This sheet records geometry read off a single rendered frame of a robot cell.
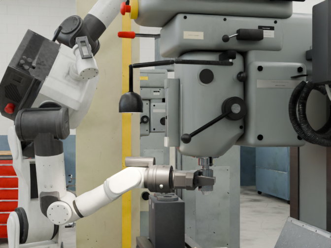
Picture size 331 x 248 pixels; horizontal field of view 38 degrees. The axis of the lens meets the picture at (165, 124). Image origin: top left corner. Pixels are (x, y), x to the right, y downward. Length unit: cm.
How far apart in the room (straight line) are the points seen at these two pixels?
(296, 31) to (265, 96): 23
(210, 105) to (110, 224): 195
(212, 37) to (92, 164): 192
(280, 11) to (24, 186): 114
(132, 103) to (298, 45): 54
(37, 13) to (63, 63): 903
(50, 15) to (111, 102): 761
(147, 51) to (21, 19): 272
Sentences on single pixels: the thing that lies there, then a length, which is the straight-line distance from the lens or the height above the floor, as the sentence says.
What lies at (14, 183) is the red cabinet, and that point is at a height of 72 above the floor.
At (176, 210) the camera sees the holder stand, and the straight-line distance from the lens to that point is 193.
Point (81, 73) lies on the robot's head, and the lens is 159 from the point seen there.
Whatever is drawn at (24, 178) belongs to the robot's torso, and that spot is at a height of 120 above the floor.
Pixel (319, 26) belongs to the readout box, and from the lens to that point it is 132.
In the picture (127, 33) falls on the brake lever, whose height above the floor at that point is 170.
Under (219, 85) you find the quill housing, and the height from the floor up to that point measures 152.
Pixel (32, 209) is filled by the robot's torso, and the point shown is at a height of 108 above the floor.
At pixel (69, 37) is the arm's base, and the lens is 178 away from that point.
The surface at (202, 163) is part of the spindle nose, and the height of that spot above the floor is 129.
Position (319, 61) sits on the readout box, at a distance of 131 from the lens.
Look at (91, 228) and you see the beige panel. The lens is 325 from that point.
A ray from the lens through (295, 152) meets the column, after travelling 176.
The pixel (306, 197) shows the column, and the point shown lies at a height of 116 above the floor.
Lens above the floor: 141
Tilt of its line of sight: level
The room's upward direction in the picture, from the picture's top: straight up
